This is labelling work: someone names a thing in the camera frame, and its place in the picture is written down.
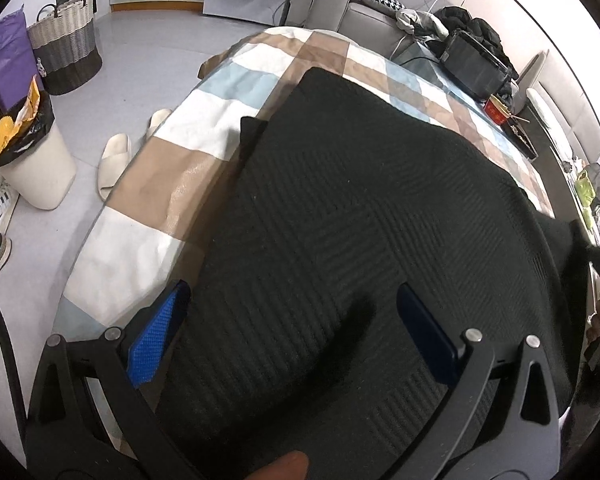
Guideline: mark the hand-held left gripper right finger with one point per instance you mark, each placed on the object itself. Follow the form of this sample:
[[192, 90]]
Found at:
[[430, 335]]

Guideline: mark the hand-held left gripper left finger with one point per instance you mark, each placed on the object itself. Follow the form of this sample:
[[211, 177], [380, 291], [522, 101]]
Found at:
[[155, 340]]

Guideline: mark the black knit sweater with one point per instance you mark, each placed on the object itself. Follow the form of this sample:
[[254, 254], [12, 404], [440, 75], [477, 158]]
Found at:
[[355, 235]]

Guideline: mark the person's left hand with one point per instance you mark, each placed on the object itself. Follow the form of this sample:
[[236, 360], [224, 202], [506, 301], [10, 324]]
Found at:
[[282, 467]]

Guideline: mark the checked blanket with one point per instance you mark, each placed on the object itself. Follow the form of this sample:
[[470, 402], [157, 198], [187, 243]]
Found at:
[[170, 185]]

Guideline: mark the cream slipper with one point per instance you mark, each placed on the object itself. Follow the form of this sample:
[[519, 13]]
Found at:
[[157, 122], [112, 165]]

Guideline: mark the white trash bin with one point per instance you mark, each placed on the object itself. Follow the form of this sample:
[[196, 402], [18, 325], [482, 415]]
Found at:
[[40, 170]]

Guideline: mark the green packet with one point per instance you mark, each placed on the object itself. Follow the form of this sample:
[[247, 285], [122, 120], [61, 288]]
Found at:
[[584, 190]]

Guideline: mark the dark tray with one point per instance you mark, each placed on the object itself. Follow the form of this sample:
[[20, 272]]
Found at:
[[522, 140]]

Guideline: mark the red bowl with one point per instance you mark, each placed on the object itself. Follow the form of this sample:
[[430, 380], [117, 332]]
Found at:
[[495, 109]]

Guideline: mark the black case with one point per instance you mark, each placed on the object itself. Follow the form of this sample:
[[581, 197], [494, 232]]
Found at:
[[472, 62]]

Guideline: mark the woven laundry basket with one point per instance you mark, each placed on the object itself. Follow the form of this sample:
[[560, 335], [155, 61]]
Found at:
[[67, 50]]

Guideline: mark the black jacket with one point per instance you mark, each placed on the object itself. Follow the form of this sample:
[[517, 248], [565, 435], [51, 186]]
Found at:
[[480, 27]]

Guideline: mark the grey sofa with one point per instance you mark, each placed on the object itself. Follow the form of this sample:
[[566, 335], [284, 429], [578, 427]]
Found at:
[[365, 30]]

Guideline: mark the purple bag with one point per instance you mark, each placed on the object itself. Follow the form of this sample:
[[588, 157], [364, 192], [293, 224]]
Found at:
[[5, 65]]

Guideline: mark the light grey cloth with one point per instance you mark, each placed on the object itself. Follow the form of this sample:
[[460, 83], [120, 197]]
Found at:
[[422, 20]]

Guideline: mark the houndstooth pillow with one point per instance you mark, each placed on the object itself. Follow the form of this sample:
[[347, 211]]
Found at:
[[380, 0]]

